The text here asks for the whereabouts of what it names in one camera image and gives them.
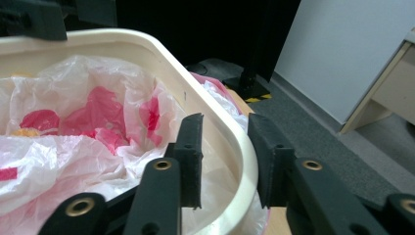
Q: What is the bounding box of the white panel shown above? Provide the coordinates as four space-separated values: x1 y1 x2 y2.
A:
273 0 415 125

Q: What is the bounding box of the black stand with striped base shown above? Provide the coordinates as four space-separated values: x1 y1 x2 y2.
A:
224 19 274 104

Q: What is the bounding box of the pink and white plastic bag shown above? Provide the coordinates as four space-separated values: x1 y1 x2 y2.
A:
0 54 272 235

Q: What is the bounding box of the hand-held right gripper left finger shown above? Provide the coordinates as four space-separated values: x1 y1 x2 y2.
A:
164 113 205 211

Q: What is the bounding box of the beige wooden desk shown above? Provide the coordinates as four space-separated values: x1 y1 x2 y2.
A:
339 27 415 135

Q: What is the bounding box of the black curtain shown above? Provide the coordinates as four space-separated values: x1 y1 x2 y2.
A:
115 0 301 83

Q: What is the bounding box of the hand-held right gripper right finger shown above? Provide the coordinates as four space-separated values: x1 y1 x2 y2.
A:
247 113 297 211

